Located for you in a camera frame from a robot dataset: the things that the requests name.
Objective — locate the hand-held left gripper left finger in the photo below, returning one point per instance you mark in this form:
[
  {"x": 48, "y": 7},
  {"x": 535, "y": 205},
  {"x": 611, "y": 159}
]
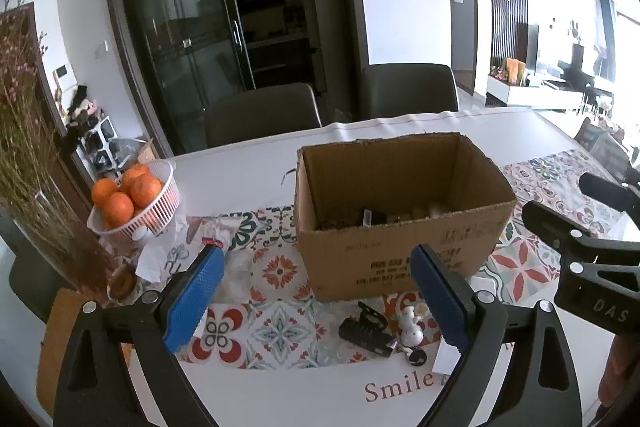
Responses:
[{"x": 196, "y": 302}]

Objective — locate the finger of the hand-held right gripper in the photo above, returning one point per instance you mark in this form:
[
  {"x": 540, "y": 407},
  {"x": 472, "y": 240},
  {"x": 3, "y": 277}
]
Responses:
[
  {"x": 555, "y": 229},
  {"x": 610, "y": 194}
]

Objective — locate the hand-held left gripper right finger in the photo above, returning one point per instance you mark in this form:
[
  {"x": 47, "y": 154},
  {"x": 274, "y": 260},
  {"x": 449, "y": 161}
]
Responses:
[{"x": 440, "y": 297}]

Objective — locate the brown cardboard box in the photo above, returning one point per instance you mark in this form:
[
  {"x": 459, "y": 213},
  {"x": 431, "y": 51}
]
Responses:
[{"x": 350, "y": 257}]

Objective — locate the person's right hand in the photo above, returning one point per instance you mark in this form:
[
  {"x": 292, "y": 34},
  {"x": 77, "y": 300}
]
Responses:
[{"x": 614, "y": 372}]

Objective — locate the small white figurine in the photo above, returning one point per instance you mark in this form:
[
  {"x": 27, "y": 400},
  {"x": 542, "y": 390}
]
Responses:
[{"x": 412, "y": 327}]

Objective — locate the patterned cushioned chair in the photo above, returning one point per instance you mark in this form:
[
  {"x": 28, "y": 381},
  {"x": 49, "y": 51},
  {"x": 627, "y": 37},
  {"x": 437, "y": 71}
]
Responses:
[{"x": 600, "y": 142}]

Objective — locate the floral printed pouch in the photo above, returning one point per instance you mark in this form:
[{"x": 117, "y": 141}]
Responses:
[{"x": 165, "y": 257}]

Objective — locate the white paper card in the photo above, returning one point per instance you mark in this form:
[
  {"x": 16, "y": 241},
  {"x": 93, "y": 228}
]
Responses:
[{"x": 445, "y": 359}]

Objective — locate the small black round tag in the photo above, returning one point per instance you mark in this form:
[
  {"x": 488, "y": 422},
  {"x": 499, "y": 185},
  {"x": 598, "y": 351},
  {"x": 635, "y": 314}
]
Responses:
[{"x": 416, "y": 357}]

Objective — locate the brown round coaster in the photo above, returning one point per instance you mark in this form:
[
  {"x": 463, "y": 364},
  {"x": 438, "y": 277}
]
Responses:
[{"x": 121, "y": 284}]

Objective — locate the patterned table runner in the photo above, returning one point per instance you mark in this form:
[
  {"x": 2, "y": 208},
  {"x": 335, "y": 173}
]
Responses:
[{"x": 280, "y": 307}]

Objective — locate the black ridged gadget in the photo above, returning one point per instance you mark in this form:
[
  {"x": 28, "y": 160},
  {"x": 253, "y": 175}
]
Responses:
[{"x": 362, "y": 334}]

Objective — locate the white plastic fruit basket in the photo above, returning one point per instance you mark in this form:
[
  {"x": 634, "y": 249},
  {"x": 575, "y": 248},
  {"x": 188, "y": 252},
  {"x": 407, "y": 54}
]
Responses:
[{"x": 160, "y": 207}]

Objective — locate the orange fruit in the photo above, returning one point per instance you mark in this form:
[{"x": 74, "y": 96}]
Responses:
[
  {"x": 103, "y": 192},
  {"x": 119, "y": 208},
  {"x": 135, "y": 172},
  {"x": 146, "y": 190}
]

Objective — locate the glass vase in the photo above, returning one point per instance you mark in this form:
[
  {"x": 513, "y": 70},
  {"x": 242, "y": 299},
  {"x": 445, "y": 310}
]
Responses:
[{"x": 65, "y": 247}]

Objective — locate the woven wicker box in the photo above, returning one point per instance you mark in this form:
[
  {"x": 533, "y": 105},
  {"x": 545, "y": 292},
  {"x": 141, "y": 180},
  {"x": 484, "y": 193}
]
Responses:
[{"x": 55, "y": 337}]

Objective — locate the orange box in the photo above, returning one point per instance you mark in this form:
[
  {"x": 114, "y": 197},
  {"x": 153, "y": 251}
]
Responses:
[{"x": 516, "y": 71}]

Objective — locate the dark dining chair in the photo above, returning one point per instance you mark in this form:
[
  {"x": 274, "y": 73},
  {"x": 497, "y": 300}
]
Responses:
[
  {"x": 410, "y": 92},
  {"x": 35, "y": 287},
  {"x": 262, "y": 117}
]

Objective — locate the dark room door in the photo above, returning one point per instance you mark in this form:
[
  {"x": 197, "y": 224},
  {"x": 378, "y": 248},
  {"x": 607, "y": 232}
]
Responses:
[{"x": 461, "y": 17}]

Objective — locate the dried flower bunch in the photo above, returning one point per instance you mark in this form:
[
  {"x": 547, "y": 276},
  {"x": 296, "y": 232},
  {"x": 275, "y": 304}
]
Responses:
[{"x": 25, "y": 132}]

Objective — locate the dark glass sliding door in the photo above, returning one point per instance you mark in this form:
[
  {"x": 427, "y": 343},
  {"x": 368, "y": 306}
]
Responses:
[{"x": 200, "y": 22}]

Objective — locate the white wall switch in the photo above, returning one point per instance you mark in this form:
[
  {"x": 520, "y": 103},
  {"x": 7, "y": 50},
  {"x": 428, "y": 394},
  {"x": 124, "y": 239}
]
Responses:
[{"x": 101, "y": 48}]

